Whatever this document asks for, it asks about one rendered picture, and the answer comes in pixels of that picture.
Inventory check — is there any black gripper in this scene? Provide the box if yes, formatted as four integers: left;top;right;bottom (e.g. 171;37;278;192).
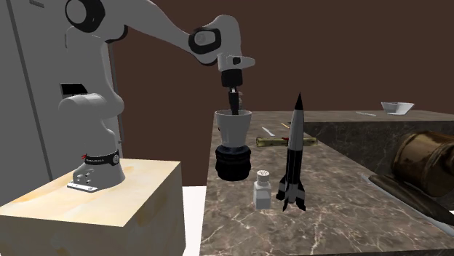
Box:
220;69;244;116

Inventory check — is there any white cup on black base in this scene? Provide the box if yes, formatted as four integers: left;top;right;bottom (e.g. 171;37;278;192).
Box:
214;108;253;182

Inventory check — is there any olive brass cylinder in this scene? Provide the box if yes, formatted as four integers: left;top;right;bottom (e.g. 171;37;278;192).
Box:
255;136;319;148

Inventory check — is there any black and white toy rocket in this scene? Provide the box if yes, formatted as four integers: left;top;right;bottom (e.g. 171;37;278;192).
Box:
275;92;307;212

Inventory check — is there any white salt shaker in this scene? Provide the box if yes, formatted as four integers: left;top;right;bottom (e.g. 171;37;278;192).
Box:
252;169;273;210

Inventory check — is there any beige wooden robot stand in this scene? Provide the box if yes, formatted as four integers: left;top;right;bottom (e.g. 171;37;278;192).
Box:
0;158;186;256

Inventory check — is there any white bowl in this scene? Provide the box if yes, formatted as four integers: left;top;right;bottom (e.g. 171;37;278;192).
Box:
380;101;415;116

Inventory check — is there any bronze faucet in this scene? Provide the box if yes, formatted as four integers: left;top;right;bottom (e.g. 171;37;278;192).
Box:
368;129;454;228

